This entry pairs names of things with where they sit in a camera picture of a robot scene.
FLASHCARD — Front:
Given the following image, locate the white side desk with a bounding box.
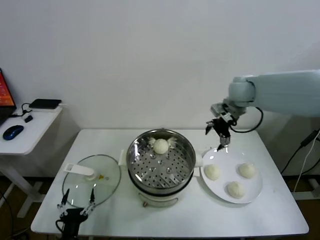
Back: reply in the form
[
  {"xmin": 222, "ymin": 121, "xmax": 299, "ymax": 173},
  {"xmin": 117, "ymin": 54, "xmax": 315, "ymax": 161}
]
[{"xmin": 0, "ymin": 106, "xmax": 63, "ymax": 218}]

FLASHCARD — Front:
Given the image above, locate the blue computer mouse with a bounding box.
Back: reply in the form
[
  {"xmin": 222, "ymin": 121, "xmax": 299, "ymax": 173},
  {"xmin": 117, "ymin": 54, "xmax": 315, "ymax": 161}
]
[{"xmin": 2, "ymin": 124, "xmax": 25, "ymax": 141}]

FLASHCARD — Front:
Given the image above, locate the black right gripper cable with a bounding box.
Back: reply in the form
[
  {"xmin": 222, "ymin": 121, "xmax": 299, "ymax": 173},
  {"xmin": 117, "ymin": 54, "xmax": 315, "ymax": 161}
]
[{"xmin": 231, "ymin": 106, "xmax": 265, "ymax": 133}]

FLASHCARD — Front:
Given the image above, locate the black floor cable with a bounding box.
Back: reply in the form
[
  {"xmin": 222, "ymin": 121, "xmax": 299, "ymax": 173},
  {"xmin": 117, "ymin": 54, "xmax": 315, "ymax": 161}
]
[{"xmin": 0, "ymin": 191, "xmax": 15, "ymax": 233}]

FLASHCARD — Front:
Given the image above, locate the black cable with adapter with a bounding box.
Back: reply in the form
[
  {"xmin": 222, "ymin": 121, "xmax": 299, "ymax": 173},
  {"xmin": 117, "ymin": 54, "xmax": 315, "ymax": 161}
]
[{"xmin": 279, "ymin": 129, "xmax": 320, "ymax": 176}]

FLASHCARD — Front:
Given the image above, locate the open laptop with red screen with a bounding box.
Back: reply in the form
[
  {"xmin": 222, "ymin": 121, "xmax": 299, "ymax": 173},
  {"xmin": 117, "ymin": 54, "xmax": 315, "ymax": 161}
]
[{"xmin": 0, "ymin": 67, "xmax": 18, "ymax": 126}]

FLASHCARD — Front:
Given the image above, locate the white electric cooker base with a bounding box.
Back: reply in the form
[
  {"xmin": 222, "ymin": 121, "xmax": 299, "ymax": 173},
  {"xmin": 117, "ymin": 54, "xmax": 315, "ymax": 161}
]
[{"xmin": 127, "ymin": 164, "xmax": 202, "ymax": 208}]

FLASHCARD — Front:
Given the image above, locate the steel perforated steamer basket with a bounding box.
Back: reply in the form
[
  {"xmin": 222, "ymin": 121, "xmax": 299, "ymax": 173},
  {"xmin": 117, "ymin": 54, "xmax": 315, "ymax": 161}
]
[{"xmin": 118, "ymin": 128, "xmax": 205, "ymax": 190}]

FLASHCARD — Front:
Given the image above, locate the white table foot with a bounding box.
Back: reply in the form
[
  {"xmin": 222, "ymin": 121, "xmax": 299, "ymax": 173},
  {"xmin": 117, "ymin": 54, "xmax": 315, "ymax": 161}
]
[{"xmin": 291, "ymin": 178, "xmax": 320, "ymax": 201}]

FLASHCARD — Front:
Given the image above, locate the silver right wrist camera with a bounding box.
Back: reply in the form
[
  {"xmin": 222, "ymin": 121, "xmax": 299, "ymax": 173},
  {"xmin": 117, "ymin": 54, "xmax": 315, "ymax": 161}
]
[{"xmin": 210, "ymin": 101, "xmax": 238, "ymax": 124}]

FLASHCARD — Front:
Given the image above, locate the long white cable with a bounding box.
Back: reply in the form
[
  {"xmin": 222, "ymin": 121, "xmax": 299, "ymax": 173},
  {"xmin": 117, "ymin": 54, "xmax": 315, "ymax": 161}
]
[{"xmin": 293, "ymin": 129, "xmax": 320, "ymax": 193}]

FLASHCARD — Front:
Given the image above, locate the white round plate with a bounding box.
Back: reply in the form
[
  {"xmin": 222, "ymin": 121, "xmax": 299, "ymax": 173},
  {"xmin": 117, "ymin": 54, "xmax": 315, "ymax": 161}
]
[{"xmin": 199, "ymin": 146, "xmax": 264, "ymax": 205}]

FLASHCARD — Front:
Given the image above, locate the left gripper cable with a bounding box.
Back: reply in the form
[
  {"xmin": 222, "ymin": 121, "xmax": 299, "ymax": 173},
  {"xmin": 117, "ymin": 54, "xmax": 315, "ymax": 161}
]
[{"xmin": 55, "ymin": 218, "xmax": 66, "ymax": 234}]

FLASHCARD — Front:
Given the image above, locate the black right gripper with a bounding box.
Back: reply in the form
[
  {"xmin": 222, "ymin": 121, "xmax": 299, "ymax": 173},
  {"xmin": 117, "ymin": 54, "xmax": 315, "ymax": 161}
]
[{"xmin": 205, "ymin": 117, "xmax": 231, "ymax": 153}]

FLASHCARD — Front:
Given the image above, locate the thin black desk cable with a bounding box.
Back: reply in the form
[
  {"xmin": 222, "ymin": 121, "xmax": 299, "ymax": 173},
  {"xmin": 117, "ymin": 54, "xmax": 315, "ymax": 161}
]
[{"xmin": 9, "ymin": 102, "xmax": 35, "ymax": 120}]

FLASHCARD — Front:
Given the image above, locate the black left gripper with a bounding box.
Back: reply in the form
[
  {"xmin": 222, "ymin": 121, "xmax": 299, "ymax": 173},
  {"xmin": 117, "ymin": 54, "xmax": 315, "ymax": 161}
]
[{"xmin": 57, "ymin": 187, "xmax": 96, "ymax": 240}]

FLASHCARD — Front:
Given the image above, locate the glass lid with white handle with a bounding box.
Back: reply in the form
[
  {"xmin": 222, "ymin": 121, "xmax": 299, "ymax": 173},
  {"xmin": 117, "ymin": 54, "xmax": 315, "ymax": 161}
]
[{"xmin": 62, "ymin": 154, "xmax": 122, "ymax": 210}]

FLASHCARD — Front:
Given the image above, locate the white steamed baozi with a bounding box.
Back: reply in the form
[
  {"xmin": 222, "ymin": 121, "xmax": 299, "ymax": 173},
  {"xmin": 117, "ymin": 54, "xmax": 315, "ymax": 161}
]
[
  {"xmin": 237, "ymin": 162, "xmax": 256, "ymax": 180},
  {"xmin": 152, "ymin": 139, "xmax": 168, "ymax": 155},
  {"xmin": 204, "ymin": 164, "xmax": 222, "ymax": 181},
  {"xmin": 226, "ymin": 181, "xmax": 246, "ymax": 200}
]

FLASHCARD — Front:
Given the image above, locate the black flat box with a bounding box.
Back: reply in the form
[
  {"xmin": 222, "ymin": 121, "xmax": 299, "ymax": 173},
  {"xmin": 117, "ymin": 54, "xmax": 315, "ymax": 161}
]
[{"xmin": 28, "ymin": 98, "xmax": 62, "ymax": 110}]

